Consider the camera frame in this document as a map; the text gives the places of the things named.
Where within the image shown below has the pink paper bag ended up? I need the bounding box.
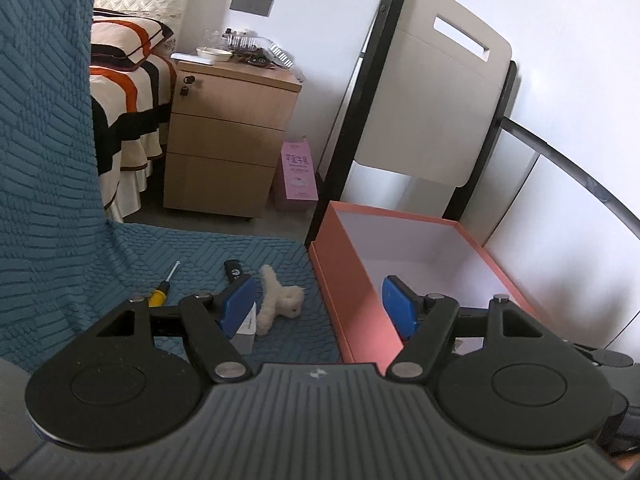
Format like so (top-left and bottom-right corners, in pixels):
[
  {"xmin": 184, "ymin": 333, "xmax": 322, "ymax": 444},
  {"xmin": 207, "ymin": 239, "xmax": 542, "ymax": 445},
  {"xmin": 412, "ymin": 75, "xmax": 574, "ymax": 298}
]
[{"xmin": 272, "ymin": 135, "xmax": 320, "ymax": 212}]

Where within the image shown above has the pink cardboard box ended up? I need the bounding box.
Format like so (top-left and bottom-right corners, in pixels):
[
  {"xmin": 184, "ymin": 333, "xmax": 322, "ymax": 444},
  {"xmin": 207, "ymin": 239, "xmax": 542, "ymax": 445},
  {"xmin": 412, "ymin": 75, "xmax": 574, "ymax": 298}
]
[{"xmin": 307, "ymin": 200, "xmax": 542, "ymax": 377}]

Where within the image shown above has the white plush toy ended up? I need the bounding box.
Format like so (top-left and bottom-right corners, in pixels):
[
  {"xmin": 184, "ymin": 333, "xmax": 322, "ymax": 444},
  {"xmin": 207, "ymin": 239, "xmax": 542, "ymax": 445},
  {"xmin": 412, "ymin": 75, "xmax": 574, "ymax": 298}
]
[{"xmin": 256, "ymin": 264, "xmax": 307, "ymax": 336}]

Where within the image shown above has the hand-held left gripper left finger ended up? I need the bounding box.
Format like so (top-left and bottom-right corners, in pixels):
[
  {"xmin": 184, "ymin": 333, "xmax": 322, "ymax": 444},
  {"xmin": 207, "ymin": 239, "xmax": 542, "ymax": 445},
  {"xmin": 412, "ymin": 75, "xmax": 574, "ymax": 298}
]
[{"xmin": 95, "ymin": 276, "xmax": 258, "ymax": 384}]

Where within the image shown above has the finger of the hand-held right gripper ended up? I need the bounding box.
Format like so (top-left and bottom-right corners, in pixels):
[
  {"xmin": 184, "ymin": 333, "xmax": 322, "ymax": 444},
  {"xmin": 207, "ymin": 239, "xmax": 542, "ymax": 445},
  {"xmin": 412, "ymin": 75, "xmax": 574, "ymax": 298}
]
[{"xmin": 574, "ymin": 342, "xmax": 636, "ymax": 368}]

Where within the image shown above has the wooden drawer nightstand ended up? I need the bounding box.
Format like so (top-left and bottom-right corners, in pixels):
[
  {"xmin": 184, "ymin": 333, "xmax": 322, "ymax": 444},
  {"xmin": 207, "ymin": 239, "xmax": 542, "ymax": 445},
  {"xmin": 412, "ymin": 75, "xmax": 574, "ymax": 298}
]
[{"xmin": 162, "ymin": 52, "xmax": 304, "ymax": 221}]

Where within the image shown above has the curved black rail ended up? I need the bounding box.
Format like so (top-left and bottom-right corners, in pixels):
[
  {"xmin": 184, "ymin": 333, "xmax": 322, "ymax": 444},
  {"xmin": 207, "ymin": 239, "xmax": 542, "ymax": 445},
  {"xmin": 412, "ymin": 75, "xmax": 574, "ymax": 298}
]
[{"xmin": 500, "ymin": 115, "xmax": 640, "ymax": 242}]

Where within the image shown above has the yellow handled screwdriver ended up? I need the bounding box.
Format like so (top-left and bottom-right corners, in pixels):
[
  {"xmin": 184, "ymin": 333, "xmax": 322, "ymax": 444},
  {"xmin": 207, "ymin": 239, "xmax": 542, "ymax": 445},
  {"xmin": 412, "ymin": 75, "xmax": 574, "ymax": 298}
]
[{"xmin": 146, "ymin": 261, "xmax": 181, "ymax": 309}]

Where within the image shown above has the striped pillow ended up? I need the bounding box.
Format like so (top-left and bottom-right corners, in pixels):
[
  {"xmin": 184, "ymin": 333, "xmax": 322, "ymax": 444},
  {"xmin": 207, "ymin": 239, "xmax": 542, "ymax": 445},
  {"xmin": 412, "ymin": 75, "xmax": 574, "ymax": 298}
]
[{"xmin": 90, "ymin": 7, "xmax": 176, "ymax": 72}]

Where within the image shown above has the white charger block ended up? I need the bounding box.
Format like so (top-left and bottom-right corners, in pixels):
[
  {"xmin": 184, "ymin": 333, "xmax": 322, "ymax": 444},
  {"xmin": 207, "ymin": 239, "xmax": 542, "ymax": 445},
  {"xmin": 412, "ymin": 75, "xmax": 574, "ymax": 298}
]
[{"xmin": 234, "ymin": 302, "xmax": 259, "ymax": 355}]

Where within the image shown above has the white bowl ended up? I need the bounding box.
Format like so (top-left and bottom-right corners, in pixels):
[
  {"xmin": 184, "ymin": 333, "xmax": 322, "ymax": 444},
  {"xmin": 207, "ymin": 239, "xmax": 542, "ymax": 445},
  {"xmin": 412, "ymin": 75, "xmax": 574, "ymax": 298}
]
[{"xmin": 196, "ymin": 46, "xmax": 234, "ymax": 64}]

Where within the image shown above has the grey wall switch plate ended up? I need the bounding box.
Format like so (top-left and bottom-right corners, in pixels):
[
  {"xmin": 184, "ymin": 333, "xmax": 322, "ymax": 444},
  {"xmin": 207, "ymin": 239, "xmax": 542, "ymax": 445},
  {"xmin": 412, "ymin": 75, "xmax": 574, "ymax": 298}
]
[{"xmin": 230, "ymin": 0, "xmax": 275, "ymax": 17}]

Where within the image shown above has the blue textured blanket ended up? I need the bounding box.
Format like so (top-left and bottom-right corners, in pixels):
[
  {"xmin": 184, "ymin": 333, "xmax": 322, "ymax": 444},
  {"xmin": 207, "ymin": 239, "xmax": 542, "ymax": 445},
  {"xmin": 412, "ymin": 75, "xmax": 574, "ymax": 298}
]
[{"xmin": 0, "ymin": 0, "xmax": 346, "ymax": 378}]

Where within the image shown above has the striped bed cover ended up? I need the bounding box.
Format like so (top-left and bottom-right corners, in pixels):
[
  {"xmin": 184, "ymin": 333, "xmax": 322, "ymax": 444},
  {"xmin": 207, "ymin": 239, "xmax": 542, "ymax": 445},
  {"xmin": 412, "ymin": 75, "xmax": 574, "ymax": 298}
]
[{"xmin": 89, "ymin": 52, "xmax": 179, "ymax": 222}]

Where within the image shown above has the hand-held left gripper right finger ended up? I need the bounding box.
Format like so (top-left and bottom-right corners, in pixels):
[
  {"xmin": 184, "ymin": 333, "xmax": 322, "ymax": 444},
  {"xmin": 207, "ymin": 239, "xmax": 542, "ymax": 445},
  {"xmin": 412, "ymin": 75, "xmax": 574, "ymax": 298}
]
[{"xmin": 382, "ymin": 275, "xmax": 546, "ymax": 381}]

